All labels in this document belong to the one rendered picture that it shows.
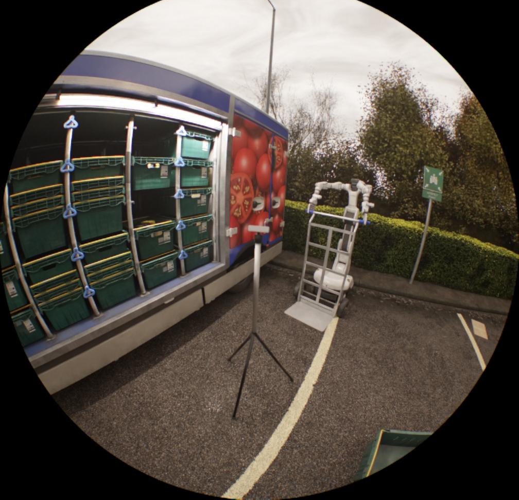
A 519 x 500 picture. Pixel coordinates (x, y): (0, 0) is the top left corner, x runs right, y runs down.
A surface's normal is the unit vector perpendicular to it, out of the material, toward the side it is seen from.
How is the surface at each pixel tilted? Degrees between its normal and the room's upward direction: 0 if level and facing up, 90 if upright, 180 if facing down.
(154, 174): 96
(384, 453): 0
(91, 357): 90
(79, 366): 90
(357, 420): 0
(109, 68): 90
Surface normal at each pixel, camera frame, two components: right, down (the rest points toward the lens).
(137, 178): 0.85, 0.32
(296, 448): 0.04, -0.95
